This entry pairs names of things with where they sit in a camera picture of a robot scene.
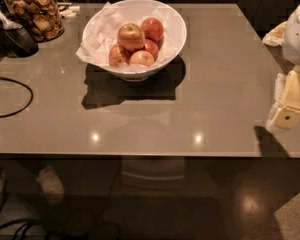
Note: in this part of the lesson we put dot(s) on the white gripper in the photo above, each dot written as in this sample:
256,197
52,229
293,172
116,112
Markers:
298,34

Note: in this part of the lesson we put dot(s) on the yellow-red apple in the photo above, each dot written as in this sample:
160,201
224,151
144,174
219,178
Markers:
131,37

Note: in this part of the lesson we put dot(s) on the red apple middle right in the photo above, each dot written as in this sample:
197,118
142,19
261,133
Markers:
151,47

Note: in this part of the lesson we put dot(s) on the red apple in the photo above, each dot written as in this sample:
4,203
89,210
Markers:
153,29
151,47

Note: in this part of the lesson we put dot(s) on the apple front centre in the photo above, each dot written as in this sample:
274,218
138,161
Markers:
142,57

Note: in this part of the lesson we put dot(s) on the red apple back right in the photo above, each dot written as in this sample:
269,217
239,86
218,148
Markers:
153,29

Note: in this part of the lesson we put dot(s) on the white ceramic bowl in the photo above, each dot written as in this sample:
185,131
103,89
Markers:
133,74

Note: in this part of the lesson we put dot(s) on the apple front left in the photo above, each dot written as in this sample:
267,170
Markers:
118,56

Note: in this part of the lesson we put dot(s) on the yellow-white cloth on table edge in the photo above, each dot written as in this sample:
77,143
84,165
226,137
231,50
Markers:
275,37

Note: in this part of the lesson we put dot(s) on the white crumpled paper liner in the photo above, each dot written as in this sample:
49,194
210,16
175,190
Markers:
100,37

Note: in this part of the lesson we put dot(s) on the small white items on table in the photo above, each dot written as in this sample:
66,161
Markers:
68,11

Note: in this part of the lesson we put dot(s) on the white shoe right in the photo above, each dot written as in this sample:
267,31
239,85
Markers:
51,185

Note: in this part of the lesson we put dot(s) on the glass jar of dried chips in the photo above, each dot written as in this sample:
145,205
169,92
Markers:
41,17

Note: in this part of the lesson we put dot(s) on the black round appliance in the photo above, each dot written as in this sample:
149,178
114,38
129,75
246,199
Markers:
18,39

